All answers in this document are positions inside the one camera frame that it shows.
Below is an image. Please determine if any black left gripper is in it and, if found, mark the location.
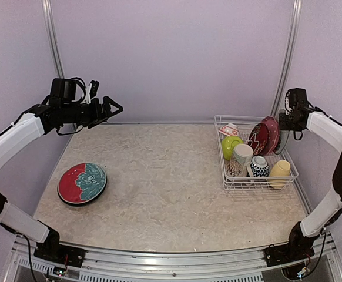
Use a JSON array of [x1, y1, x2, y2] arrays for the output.
[[62, 95, 123, 129]]

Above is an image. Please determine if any light blue flower plate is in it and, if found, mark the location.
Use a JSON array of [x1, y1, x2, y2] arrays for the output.
[[273, 130, 290, 155]]

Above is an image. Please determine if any pink polka dot plate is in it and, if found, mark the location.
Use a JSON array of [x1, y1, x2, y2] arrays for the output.
[[260, 116, 280, 156]]

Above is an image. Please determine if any red and teal plate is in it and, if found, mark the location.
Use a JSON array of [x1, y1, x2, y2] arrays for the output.
[[57, 163, 108, 206]]

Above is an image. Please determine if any black striped rim plate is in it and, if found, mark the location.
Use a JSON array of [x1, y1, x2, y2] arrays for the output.
[[57, 177, 108, 207]]

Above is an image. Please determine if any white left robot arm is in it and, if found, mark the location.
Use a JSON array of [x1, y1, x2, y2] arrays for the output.
[[0, 77, 123, 261]]

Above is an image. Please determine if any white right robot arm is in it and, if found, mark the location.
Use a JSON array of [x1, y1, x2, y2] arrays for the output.
[[279, 88, 342, 261]]

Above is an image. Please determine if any dark red patterned plate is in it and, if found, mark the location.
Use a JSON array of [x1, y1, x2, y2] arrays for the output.
[[247, 122, 269, 156]]

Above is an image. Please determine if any pale yellow cup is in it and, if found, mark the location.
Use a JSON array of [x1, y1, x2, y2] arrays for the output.
[[268, 159, 291, 189]]

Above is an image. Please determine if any blue white patterned cup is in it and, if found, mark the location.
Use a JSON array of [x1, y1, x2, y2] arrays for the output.
[[247, 156, 270, 177]]

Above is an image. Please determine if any red white floral bowl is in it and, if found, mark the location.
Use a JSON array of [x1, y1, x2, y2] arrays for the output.
[[219, 123, 240, 137]]

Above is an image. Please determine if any lime green bowl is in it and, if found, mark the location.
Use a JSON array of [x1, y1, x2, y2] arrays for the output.
[[221, 136, 243, 160]]

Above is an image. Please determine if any white shell pattern mug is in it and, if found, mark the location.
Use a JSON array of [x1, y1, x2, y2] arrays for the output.
[[226, 143, 253, 177]]

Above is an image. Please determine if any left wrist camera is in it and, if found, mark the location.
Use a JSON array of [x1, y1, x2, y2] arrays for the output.
[[82, 80, 99, 104]]

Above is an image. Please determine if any white wire dish rack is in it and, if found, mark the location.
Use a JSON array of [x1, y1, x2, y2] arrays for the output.
[[214, 115, 299, 191]]

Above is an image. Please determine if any left aluminium frame post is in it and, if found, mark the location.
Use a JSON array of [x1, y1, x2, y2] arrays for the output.
[[41, 0, 65, 78]]

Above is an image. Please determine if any aluminium frame post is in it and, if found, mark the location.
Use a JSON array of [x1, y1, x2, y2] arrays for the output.
[[270, 0, 303, 116], [41, 0, 65, 78]]

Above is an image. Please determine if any right aluminium frame post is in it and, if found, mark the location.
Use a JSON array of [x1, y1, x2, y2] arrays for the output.
[[270, 0, 303, 116]]

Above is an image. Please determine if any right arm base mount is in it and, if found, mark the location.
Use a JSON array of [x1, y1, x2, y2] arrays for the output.
[[263, 244, 315, 267]]

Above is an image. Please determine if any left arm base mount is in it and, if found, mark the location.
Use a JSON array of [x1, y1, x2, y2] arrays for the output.
[[34, 244, 86, 268]]

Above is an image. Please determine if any front aluminium rail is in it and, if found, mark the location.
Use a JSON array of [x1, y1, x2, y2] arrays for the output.
[[11, 240, 342, 282]]

